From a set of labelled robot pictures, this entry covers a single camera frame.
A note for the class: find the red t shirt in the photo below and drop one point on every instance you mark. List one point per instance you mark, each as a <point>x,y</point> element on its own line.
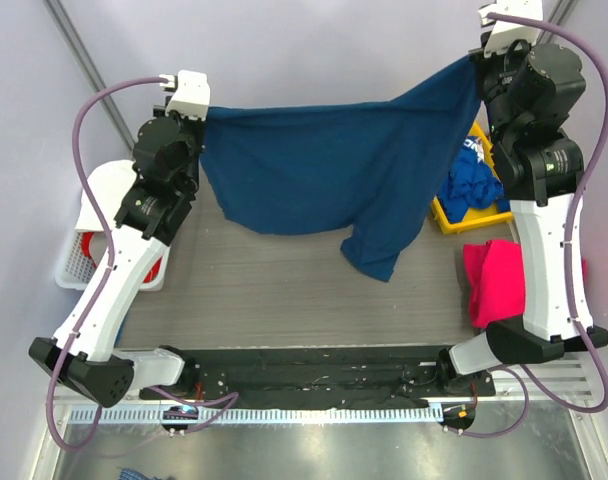
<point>94,245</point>

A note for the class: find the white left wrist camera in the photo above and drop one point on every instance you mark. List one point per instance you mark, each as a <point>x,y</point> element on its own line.
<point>191,94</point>

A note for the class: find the pink folded t shirt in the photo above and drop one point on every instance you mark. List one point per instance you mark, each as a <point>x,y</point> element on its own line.
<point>494,280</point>

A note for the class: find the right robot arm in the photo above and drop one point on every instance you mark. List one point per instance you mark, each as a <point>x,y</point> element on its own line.
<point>541,176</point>

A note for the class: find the white t shirt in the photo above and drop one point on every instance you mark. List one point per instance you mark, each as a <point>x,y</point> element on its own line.
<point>101,195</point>

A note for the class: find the aluminium frame post right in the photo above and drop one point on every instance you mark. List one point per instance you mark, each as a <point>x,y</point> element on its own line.
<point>558,13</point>

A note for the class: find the slotted cable duct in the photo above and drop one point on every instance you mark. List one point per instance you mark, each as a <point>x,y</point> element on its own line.
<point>168,415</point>

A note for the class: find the royal blue t shirt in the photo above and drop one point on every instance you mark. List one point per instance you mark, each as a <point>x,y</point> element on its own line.
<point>470,182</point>

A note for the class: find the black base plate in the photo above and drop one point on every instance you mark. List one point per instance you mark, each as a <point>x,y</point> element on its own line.
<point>323,378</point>

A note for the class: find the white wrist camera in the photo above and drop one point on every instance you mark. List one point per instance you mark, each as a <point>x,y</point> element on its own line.
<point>191,94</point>
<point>503,33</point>

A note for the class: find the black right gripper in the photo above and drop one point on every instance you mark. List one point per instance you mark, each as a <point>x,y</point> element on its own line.
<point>489,67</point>

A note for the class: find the white plastic laundry basket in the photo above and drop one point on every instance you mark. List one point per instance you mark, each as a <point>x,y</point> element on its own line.
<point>74,270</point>

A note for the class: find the aluminium frame post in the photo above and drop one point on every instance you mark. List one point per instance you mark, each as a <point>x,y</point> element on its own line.
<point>85,62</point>
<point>558,13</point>

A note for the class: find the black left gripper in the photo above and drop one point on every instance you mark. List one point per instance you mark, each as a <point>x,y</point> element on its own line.
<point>193,126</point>

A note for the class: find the yellow plastic tray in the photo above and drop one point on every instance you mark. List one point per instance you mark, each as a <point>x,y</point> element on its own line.
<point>499,212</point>

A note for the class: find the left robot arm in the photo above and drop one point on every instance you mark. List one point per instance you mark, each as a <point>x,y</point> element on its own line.
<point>154,200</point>

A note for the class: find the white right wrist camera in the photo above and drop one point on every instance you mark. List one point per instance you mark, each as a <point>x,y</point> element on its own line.
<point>503,33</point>

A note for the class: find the aluminium frame post left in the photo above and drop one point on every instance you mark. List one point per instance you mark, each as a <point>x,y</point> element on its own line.
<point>85,62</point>

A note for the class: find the dark blue mickey t shirt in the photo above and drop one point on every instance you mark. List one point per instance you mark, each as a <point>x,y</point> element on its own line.
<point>373,167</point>

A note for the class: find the checkered cloth bottom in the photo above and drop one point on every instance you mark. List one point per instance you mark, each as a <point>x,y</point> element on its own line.
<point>133,474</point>

